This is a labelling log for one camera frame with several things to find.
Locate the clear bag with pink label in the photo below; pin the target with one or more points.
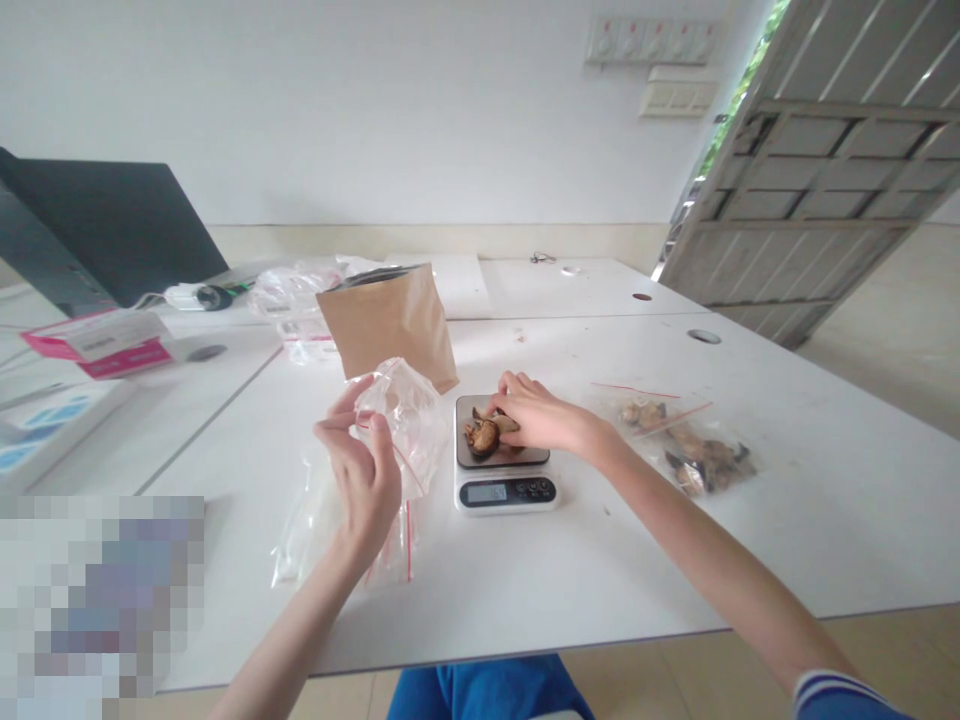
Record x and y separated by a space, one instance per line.
307 343

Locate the white power adapter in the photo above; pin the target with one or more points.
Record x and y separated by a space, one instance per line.
184 297

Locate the white wall switch panel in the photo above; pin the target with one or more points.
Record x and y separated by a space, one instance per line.
677 92

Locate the white digital kitchen scale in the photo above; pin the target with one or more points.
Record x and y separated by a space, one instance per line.
506 491

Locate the clear zip bag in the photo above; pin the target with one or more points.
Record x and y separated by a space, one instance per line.
412 435

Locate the black laptop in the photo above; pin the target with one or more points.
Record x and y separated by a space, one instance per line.
112 225

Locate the person's right hand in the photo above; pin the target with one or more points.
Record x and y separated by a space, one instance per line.
559 427

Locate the pink and white carton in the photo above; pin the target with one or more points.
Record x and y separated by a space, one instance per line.
105 345

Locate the small zip bag of mushrooms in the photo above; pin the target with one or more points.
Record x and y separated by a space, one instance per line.
645 411

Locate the white and blue flat box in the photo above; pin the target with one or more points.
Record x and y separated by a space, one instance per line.
52 427

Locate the person's legs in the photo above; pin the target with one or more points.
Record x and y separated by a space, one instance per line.
487 690

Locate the stack of clear zip bags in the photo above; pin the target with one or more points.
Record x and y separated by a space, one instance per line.
307 540

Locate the crumpled clear plastic bags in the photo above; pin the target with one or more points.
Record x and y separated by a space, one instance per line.
289 289

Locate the weathered grey door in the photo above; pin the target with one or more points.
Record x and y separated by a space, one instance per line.
817 202

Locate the large zip bag of mushrooms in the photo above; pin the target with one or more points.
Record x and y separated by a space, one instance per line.
705 457

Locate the brown paper pouch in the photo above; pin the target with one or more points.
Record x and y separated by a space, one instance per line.
390 330

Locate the pile of dried mushrooms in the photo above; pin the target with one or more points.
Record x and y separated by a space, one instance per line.
482 436

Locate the person's left hand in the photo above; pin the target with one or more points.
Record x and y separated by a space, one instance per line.
364 495

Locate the white wall socket strip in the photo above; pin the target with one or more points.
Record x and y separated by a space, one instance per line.
651 41

